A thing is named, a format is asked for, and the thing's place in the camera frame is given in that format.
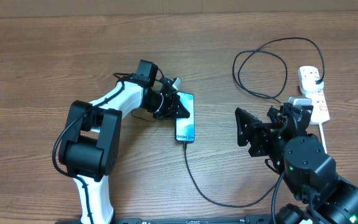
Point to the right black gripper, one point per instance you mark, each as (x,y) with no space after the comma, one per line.
(267,141)

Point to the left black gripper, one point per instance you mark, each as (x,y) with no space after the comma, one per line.
(169,112)

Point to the blue screen smartphone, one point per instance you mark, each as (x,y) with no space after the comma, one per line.
(185,127)

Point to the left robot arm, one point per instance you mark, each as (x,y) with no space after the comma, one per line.
(87,149)

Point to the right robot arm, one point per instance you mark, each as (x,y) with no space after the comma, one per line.
(309,189)

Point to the white charger adapter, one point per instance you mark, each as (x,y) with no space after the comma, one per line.
(309,85)

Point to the white power strip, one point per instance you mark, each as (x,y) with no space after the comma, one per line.
(320,112)

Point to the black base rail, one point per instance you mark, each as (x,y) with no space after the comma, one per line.
(248,219)

